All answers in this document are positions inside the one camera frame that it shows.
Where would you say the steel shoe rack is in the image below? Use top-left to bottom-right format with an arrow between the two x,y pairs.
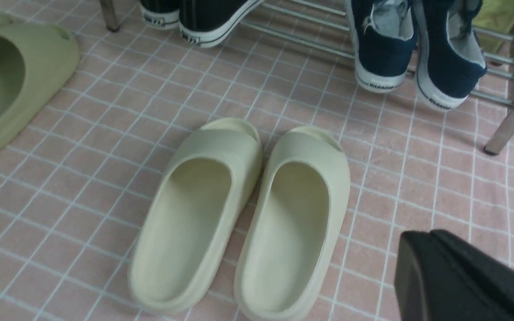
99,0 -> 514,156

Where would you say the left cream foam slide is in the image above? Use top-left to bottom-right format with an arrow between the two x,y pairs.
127,118 -> 263,314

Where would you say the cream foam slide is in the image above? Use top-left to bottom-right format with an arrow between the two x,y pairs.
234,126 -> 351,321
127,118 -> 263,314

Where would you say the black canvas sneaker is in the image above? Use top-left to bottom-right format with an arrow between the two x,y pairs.
139,0 -> 180,30
179,0 -> 263,48

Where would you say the right green foam slide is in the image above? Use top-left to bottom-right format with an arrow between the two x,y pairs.
0,24 -> 80,149

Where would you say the navy slip-on shoe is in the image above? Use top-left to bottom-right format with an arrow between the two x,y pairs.
344,0 -> 418,93
412,0 -> 487,111

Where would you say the right cream foam slide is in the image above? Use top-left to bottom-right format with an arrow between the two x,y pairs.
234,126 -> 351,321

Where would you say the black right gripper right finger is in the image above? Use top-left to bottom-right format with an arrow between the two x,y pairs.
430,230 -> 514,317

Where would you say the right black canvas sneaker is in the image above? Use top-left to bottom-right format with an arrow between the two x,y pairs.
179,0 -> 263,48

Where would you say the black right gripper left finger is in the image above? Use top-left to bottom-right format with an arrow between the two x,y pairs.
394,231 -> 514,321

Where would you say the left black canvas sneaker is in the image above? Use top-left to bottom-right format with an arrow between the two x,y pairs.
139,0 -> 180,30

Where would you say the pink checked floor mat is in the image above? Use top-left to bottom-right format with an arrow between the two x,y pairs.
0,0 -> 514,321

